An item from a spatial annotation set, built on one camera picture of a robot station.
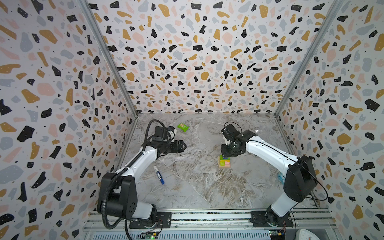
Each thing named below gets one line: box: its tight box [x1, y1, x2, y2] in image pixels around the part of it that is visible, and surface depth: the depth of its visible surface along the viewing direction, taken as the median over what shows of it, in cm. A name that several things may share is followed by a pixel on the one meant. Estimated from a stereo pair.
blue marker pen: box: [153, 165, 165, 185], surface depth 89 cm
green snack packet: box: [177, 123, 190, 133], surface depth 115 cm
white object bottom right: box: [295, 228, 320, 240], surface depth 69 cm
